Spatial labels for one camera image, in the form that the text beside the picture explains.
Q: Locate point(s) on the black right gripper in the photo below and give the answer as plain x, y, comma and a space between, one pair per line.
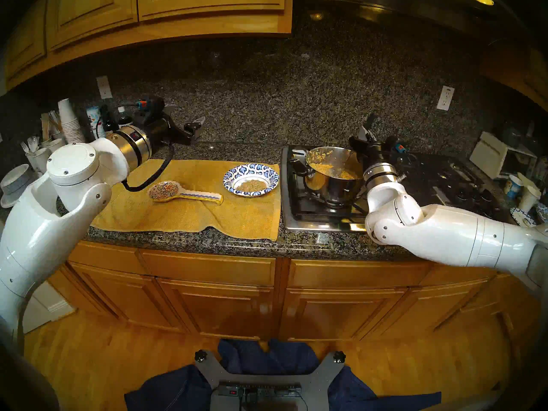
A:
372, 151

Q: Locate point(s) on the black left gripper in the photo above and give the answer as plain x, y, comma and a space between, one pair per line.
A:
169, 129

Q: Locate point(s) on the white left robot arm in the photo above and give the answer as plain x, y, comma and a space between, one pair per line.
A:
43, 234

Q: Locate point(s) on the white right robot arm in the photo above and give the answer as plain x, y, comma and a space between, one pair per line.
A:
449, 234

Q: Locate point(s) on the cooked oatmeal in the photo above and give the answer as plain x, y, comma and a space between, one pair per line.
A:
327, 169

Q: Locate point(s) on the yellow ceramic spoon rest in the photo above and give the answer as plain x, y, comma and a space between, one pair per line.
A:
165, 191

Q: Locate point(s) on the blue white paper bowl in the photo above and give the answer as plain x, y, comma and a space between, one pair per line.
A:
239, 174

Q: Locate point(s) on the scooped oatmeal heap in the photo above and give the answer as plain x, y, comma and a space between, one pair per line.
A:
251, 186

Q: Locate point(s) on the soy sauce bottle white label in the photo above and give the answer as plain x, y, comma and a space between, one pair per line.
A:
124, 117

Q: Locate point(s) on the stainless steel pot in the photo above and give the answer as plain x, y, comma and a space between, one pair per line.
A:
334, 192

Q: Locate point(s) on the dark glass bottle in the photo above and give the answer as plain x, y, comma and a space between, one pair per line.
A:
109, 121

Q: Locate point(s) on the white patterned canister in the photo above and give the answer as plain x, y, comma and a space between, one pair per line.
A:
94, 121

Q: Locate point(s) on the yellow towel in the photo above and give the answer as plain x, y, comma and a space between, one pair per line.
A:
180, 217

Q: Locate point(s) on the steel gas cooktop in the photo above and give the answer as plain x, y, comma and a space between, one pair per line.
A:
304, 219

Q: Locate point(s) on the stack of white paper cups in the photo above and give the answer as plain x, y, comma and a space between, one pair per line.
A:
70, 123

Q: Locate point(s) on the white toaster oven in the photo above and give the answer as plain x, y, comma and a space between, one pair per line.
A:
490, 155

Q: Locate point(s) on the steel range hood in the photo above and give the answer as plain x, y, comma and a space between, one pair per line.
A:
385, 3

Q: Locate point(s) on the wooden chopsticks bundle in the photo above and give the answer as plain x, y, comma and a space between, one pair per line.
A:
46, 123

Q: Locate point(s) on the paper cup with plastic forks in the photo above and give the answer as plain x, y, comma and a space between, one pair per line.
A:
38, 157

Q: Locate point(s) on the dark kettle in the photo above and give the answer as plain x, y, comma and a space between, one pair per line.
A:
516, 136

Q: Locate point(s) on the blue white paper cup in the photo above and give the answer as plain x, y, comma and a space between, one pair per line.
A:
514, 187

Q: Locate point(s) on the small white object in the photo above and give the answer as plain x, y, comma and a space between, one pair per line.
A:
525, 180

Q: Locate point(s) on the wooden corner cabinet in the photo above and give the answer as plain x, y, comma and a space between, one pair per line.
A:
526, 76

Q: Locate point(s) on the stack of white bowls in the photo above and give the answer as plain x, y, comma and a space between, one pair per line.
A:
17, 185

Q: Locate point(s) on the wooden base cabinets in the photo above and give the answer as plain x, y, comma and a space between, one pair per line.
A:
222, 303

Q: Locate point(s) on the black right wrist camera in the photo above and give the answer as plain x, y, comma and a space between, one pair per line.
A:
394, 145

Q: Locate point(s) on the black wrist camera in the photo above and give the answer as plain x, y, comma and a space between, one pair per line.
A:
394, 145
152, 105

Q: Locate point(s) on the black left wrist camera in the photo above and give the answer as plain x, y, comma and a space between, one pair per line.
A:
152, 105

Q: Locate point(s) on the white double wall outlet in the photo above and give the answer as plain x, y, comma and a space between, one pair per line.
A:
445, 98

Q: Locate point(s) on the wooden wall cabinets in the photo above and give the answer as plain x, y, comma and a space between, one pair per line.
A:
171, 7

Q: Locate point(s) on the grey robot base frame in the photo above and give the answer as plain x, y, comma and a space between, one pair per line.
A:
321, 380

